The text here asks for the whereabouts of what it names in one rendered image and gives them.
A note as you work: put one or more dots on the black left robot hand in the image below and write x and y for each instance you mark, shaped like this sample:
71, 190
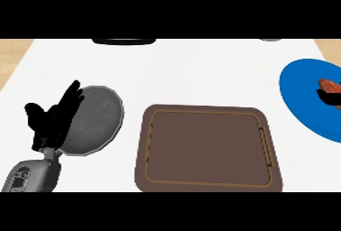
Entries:
52, 120

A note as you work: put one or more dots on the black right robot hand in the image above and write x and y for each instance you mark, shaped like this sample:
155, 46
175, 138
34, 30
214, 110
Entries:
331, 98

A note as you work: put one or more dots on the orange sweet potato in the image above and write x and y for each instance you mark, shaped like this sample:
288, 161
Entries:
330, 86

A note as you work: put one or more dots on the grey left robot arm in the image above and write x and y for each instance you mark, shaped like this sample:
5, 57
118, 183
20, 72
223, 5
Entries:
31, 176

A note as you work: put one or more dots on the blue round plate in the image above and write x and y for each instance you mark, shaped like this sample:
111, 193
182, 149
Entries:
302, 96

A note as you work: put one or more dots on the grey round plate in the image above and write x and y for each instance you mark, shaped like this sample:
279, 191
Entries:
93, 120

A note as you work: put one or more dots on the brown rectangular tray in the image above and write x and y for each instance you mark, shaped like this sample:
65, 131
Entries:
207, 149

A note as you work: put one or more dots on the grey round object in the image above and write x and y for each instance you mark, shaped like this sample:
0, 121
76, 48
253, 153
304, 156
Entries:
271, 39

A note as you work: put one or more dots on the black round object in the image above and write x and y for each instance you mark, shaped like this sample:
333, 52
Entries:
123, 41

